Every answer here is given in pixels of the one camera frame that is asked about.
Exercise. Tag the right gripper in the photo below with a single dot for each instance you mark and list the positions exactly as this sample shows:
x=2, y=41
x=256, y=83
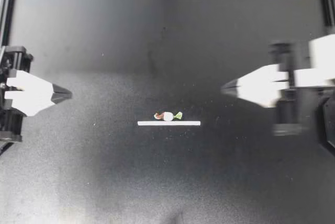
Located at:
x=288, y=114

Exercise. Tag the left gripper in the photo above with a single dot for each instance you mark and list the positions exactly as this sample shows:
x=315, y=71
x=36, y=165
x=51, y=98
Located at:
x=14, y=124

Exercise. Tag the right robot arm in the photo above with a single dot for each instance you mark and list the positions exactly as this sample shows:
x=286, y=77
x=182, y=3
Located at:
x=327, y=119

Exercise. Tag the wrapped candy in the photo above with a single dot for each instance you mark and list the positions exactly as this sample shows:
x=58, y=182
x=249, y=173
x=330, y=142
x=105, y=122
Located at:
x=167, y=116

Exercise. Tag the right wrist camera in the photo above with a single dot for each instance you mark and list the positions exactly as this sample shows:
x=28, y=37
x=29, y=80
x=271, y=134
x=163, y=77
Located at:
x=319, y=59

